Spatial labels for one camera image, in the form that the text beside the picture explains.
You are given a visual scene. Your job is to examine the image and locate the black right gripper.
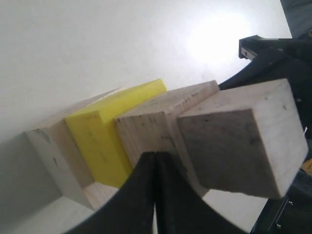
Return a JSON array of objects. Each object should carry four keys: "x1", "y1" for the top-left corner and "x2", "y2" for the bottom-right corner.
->
[{"x1": 219, "y1": 35, "x2": 312, "y2": 139}]

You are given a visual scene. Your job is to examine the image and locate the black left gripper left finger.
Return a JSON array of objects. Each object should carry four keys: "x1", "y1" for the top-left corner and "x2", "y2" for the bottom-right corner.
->
[{"x1": 67, "y1": 152, "x2": 156, "y2": 234}]

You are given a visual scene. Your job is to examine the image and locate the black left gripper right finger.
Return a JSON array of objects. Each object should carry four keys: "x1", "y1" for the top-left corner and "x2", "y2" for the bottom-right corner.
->
[{"x1": 156, "y1": 152, "x2": 244, "y2": 234}]

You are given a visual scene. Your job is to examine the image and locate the small wooden cube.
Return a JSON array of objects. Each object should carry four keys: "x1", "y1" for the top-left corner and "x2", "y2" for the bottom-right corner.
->
[{"x1": 177, "y1": 79, "x2": 308, "y2": 199}]

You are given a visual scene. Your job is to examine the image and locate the medium wooden cube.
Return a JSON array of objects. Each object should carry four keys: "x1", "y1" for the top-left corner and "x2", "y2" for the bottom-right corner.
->
[{"x1": 115, "y1": 80, "x2": 219, "y2": 197}]

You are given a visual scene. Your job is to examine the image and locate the yellow cube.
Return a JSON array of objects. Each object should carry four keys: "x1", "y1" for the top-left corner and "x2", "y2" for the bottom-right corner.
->
[{"x1": 65, "y1": 79, "x2": 167, "y2": 188}]

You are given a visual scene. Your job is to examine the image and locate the large wooden cube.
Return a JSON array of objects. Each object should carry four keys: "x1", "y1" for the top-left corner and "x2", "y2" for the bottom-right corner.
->
[{"x1": 25, "y1": 88, "x2": 121, "y2": 211}]

